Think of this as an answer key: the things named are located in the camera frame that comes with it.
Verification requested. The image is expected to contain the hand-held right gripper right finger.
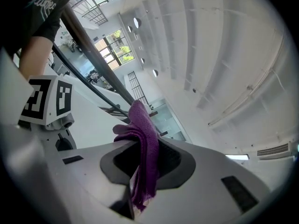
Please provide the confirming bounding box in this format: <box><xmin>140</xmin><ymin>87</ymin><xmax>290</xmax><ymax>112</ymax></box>
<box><xmin>144</xmin><ymin>137</ymin><xmax>278</xmax><ymax>224</ymax></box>

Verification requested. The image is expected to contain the rectangular ceiling light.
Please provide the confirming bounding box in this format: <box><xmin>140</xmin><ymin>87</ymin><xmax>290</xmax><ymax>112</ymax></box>
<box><xmin>225</xmin><ymin>154</ymin><xmax>250</xmax><ymax>161</ymax></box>

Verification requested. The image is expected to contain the purple cloth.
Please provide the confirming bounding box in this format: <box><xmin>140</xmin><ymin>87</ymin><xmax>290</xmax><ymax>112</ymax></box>
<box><xmin>113</xmin><ymin>99</ymin><xmax>162</xmax><ymax>211</ymax></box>

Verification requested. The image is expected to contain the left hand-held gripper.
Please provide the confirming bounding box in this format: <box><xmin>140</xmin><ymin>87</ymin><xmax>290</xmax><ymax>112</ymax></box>
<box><xmin>20</xmin><ymin>75</ymin><xmax>78</xmax><ymax>152</ymax></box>

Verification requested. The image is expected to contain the glass window wall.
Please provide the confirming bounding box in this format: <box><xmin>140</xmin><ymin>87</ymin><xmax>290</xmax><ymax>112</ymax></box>
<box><xmin>93</xmin><ymin>28</ymin><xmax>136</xmax><ymax>70</ymax></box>

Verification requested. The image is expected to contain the person's left forearm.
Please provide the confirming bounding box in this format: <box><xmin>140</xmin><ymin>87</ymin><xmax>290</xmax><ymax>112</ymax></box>
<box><xmin>20</xmin><ymin>35</ymin><xmax>54</xmax><ymax>80</ymax></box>

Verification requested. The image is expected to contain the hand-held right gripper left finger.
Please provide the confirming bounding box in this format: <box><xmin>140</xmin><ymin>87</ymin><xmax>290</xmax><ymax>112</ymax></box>
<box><xmin>6</xmin><ymin>124</ymin><xmax>141</xmax><ymax>221</ymax></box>

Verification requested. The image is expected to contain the black railing with brown handrail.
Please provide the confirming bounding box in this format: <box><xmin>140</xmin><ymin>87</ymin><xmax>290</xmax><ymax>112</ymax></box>
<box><xmin>51</xmin><ymin>3</ymin><xmax>169</xmax><ymax>136</ymax></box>

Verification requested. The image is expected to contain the white ceiling air vent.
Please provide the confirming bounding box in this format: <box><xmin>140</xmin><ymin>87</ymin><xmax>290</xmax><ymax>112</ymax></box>
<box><xmin>256</xmin><ymin>143</ymin><xmax>290</xmax><ymax>157</ymax></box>

